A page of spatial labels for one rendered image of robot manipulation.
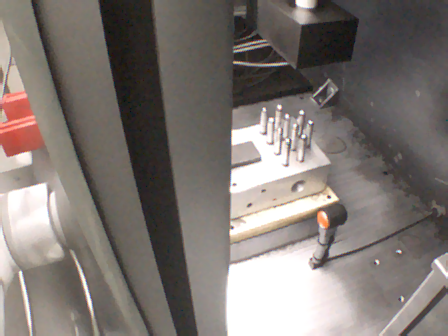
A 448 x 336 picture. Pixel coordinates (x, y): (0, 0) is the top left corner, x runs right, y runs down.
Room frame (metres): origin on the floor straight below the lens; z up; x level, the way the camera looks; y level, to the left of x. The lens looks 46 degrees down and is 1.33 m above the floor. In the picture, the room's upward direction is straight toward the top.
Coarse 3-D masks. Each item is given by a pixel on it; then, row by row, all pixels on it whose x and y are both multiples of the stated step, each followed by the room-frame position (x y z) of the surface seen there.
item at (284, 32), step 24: (264, 0) 0.37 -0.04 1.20; (288, 0) 0.36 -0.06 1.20; (312, 0) 0.34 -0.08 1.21; (264, 24) 0.36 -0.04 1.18; (288, 24) 0.32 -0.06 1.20; (312, 24) 0.30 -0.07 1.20; (336, 24) 0.31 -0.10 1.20; (288, 48) 0.31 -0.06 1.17; (312, 48) 0.30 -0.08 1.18; (336, 48) 0.31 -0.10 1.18
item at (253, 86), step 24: (240, 24) 0.94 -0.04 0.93; (240, 48) 0.80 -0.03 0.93; (264, 48) 0.80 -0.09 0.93; (240, 72) 0.69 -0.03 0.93; (264, 72) 0.69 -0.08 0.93; (288, 72) 0.70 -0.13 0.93; (240, 96) 0.60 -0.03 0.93; (264, 96) 0.61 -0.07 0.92; (432, 264) 0.10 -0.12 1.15; (432, 288) 0.10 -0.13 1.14; (408, 312) 0.10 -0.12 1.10; (432, 312) 0.09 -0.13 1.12
